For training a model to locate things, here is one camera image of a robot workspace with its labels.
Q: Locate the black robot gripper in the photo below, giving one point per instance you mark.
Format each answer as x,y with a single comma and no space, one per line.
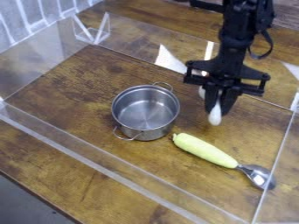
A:
241,81

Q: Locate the silver metal pot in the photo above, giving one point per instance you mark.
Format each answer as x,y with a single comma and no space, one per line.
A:
145,111

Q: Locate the white plush mushroom brown cap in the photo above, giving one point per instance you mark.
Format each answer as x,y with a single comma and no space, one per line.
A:
215,114

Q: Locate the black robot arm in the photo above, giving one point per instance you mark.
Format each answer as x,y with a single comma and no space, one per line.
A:
243,34

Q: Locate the black bar at background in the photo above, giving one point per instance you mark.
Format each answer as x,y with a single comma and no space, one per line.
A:
207,6

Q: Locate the yellow handled metal spoon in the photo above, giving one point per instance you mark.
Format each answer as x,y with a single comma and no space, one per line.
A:
258,174

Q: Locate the clear acrylic enclosure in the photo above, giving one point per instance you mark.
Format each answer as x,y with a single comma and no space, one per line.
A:
105,133

